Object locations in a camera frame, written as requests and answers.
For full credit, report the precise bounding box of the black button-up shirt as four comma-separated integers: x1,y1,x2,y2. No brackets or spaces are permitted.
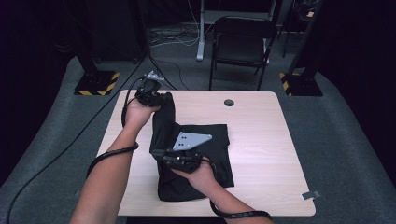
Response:
148,91,235,203

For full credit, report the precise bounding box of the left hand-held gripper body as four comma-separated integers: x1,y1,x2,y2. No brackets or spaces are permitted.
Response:
134,70,165,107

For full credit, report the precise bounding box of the person's right hand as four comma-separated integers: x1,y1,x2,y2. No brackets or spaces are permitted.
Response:
178,157,219,198

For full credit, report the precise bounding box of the white desk frame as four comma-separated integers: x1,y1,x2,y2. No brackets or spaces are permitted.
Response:
196,0,278,62

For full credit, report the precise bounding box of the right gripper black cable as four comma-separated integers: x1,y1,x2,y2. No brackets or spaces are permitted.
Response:
201,156,273,221

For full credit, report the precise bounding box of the person's left hand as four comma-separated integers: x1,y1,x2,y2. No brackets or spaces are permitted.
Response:
123,97,162,131

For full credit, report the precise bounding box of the thick black floor cable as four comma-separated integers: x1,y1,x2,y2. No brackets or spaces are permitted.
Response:
5,46,150,224

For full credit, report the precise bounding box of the tangle of floor cables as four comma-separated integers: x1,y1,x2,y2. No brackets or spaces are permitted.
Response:
149,26,200,48

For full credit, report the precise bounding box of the black folding chair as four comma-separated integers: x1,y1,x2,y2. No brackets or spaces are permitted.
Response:
208,16,278,91

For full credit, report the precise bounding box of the black cabinet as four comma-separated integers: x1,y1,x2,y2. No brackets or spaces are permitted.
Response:
87,0,148,62

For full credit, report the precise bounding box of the thin black floor cable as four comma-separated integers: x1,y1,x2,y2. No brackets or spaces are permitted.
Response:
148,54,191,91

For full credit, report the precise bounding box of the black stand with striped base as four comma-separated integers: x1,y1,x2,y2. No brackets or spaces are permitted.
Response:
74,46,120,97
278,0,326,97

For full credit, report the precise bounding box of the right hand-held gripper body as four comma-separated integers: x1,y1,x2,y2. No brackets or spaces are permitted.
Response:
162,132,213,175

